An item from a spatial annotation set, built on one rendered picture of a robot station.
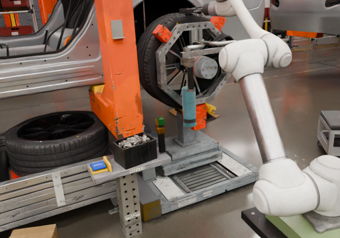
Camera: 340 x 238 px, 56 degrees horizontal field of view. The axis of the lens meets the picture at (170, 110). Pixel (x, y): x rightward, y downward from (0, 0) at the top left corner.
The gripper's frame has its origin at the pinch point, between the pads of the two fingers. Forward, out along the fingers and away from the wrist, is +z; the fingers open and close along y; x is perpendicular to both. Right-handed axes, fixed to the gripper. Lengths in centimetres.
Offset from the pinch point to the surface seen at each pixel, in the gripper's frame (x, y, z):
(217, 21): -9.0, 10.7, -17.9
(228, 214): -118, -37, -46
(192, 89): -42, -31, -23
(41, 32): -15, 20, 217
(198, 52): -21.7, -22.1, -23.6
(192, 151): -98, -11, -2
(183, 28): -9.3, -12.3, -7.4
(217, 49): -22.7, -10.2, -29.1
